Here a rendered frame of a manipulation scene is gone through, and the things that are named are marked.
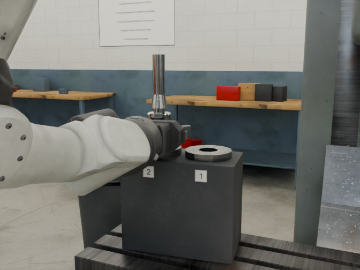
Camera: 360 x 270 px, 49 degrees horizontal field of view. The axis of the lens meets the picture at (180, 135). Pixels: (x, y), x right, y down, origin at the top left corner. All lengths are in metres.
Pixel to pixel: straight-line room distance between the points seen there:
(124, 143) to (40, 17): 6.16
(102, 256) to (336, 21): 0.75
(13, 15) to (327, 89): 0.85
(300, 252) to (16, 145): 0.63
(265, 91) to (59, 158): 4.07
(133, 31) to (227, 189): 5.02
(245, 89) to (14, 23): 4.26
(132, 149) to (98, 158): 0.06
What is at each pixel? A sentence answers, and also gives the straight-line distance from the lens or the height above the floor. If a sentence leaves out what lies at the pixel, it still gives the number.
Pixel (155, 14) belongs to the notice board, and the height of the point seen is 1.93.
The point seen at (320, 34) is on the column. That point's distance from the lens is 1.05.
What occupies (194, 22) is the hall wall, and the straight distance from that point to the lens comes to 5.26.
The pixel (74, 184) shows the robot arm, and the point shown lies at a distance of 0.57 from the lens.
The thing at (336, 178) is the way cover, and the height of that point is 1.03.
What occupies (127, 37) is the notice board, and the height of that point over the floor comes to 1.64.
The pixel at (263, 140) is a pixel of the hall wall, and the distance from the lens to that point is 5.05.
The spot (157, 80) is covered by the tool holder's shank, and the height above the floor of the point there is 1.27.
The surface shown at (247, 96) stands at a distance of 4.52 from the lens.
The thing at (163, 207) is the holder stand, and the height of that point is 1.04.
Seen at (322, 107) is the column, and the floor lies 1.19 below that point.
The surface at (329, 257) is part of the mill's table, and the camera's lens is 0.83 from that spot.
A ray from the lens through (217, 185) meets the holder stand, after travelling 0.71.
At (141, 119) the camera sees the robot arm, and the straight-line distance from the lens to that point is 0.64.
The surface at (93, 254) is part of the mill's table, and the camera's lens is 0.81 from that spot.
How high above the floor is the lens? 1.30
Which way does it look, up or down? 10 degrees down
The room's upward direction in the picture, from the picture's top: straight up
